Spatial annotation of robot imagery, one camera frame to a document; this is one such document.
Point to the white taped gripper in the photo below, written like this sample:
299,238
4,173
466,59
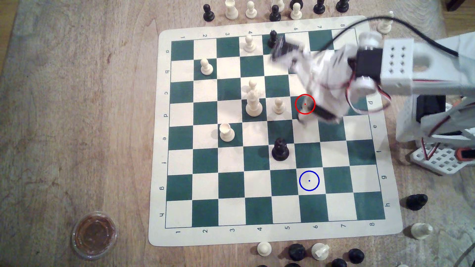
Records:
326,114

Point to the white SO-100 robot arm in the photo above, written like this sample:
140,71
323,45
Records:
426,74

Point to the white pawn chess piece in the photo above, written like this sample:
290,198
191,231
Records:
251,10
278,106
264,248
206,67
295,12
249,43
253,83

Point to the white king chess piece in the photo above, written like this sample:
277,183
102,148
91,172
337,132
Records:
254,105

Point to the black pawn chess piece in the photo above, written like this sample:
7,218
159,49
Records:
273,37
275,13
208,13
342,5
319,6

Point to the white rook chess piece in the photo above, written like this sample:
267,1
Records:
226,132
231,10

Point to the white bishop chess piece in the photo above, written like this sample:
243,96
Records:
385,25

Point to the black knight chess piece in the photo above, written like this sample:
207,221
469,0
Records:
416,202

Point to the white knight chess piece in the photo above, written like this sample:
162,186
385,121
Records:
320,251

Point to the green white chess mat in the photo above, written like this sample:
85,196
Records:
185,222

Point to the orange clamp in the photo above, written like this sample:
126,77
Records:
465,154

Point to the dark brown object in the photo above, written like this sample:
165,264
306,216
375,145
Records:
460,3

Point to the white grid base plate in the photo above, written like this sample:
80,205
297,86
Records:
441,163

